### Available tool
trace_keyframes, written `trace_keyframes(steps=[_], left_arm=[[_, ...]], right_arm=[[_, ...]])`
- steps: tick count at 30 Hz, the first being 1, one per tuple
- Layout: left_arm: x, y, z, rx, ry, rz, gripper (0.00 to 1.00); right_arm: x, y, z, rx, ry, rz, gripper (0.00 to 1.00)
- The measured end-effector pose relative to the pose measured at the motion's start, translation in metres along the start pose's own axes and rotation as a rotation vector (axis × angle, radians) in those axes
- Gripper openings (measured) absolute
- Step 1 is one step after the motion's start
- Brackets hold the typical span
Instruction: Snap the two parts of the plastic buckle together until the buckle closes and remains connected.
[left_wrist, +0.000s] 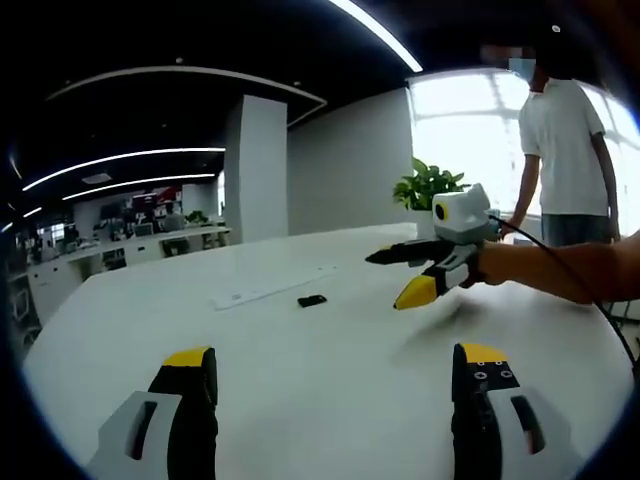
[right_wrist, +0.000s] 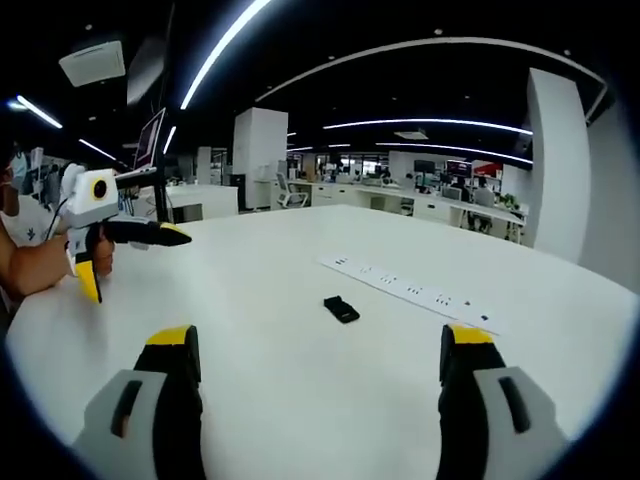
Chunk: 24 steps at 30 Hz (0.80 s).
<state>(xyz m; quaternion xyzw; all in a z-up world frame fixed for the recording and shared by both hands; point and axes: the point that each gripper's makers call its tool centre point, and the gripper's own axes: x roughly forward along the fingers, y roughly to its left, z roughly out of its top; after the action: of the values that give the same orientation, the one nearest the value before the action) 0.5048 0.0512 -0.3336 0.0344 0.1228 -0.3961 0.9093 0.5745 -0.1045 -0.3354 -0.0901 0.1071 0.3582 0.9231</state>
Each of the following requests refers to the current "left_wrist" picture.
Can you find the white office desk row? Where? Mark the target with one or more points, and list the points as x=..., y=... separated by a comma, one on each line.
x=125, y=250

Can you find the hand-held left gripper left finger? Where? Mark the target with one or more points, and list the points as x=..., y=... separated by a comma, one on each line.
x=130, y=425

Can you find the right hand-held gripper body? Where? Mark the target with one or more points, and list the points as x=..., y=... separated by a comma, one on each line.
x=465, y=220

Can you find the person's right hand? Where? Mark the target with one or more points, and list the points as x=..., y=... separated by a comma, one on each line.
x=492, y=265

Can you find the curved ceiling strip light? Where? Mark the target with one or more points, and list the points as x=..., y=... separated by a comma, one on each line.
x=125, y=157
x=140, y=181

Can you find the narrow bright window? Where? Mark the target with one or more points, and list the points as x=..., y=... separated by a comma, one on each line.
x=627, y=165

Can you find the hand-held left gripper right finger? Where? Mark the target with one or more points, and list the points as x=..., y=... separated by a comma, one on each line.
x=500, y=425

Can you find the green potted plant white pot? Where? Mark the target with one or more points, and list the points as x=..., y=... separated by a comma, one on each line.
x=425, y=187

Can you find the grey office chair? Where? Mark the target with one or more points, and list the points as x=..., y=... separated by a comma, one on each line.
x=22, y=310

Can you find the white power strip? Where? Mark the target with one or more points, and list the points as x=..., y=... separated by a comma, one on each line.
x=270, y=292

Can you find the red wall banner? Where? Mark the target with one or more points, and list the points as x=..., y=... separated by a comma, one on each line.
x=155, y=196

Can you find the small green desk plant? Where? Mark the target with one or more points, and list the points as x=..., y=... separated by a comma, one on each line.
x=196, y=217

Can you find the long straight ceiling strip light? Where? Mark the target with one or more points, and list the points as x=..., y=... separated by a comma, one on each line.
x=380, y=30

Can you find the large bright window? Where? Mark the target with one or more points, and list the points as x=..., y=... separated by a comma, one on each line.
x=465, y=125

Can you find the black plastic buckle socket part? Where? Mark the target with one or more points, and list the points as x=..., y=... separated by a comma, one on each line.
x=305, y=301

